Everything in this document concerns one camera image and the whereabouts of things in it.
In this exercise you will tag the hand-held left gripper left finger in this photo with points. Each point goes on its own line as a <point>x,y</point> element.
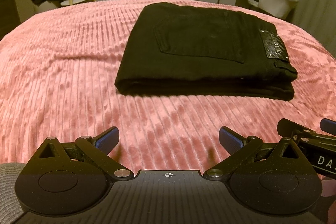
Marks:
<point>106,138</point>

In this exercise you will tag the person's grey clothing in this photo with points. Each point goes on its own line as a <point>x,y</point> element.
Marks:
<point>8,187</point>

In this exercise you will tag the pink ribbed blanket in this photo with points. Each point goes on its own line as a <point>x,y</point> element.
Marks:
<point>65,69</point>

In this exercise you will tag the black pants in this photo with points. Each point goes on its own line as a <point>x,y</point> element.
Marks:
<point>197,56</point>

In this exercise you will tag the white shell chair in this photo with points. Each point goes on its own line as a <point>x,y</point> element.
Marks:
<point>278,3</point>

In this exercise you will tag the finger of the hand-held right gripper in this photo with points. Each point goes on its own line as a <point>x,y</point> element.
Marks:
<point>329,126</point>
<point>288,127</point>

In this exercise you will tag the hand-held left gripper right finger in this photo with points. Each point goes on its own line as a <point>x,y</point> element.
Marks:
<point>232,138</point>

